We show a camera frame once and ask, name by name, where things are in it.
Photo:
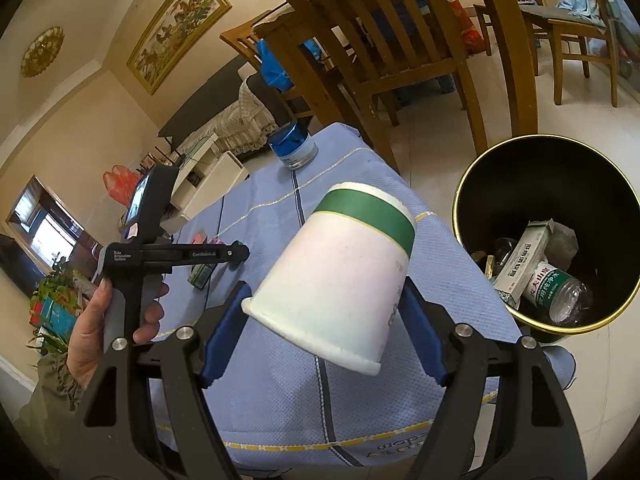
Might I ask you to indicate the balcony door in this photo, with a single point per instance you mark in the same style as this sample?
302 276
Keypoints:
45 220

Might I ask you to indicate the green gum packet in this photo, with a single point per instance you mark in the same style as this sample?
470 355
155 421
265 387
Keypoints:
200 277

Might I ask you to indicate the white medicine box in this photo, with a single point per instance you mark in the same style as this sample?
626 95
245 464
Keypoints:
525 255

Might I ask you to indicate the teal box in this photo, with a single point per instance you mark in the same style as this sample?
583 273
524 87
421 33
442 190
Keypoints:
60 317

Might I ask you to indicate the wooden chair with cushion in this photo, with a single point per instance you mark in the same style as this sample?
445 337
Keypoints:
575 25

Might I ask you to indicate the red plastic bag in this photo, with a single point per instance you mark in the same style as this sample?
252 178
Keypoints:
462 22

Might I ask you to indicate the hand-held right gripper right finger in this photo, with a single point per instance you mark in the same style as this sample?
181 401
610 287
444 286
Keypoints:
425 330

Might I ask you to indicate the wooden dining table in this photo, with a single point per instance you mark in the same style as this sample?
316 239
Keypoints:
505 60

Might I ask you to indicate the blue-lidded glass jar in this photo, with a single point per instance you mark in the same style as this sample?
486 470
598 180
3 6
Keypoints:
295 150

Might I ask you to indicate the framed horse painting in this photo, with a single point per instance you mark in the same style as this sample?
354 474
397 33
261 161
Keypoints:
175 30

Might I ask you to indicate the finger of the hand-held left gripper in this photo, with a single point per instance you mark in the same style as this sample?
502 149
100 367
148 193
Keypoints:
205 254

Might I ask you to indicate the gold ceiling medallion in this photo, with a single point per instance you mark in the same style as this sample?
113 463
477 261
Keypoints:
42 52

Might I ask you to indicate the dark grey sofa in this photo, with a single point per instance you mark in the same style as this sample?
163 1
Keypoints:
200 105

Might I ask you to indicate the orange plastic bag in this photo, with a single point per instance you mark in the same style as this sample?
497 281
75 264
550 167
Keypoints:
122 185

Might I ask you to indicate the beige lace sofa cover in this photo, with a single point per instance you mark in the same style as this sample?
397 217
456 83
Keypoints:
245 120

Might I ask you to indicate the wooden slatted dining chair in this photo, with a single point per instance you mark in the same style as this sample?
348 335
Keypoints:
360 20

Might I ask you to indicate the clear plastic bottle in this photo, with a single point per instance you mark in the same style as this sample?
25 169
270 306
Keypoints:
560 290

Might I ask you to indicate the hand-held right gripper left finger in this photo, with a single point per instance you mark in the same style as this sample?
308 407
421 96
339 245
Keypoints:
225 335

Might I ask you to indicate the white coffee table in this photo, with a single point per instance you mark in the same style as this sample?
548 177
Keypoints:
215 175

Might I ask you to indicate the person's left forearm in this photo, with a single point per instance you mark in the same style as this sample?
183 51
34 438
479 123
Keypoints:
50 410

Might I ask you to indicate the wooden chair with bag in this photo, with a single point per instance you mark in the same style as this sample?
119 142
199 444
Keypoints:
240 42

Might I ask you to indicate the black round trash bin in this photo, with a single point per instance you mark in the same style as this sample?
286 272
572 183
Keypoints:
550 180

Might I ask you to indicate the person's left hand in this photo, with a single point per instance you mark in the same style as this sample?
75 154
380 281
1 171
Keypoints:
87 330

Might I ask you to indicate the green potted plant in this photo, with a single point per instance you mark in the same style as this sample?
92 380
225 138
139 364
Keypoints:
55 295

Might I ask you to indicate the blue shopping bag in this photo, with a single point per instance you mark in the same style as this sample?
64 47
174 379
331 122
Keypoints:
280 67

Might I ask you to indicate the pink patterned card pack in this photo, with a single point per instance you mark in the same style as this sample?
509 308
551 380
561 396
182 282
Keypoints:
205 237

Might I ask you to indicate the blue striped tablecloth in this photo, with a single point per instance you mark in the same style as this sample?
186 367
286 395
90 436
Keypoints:
280 410

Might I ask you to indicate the white paper cup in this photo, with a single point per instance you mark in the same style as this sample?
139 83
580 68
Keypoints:
340 280

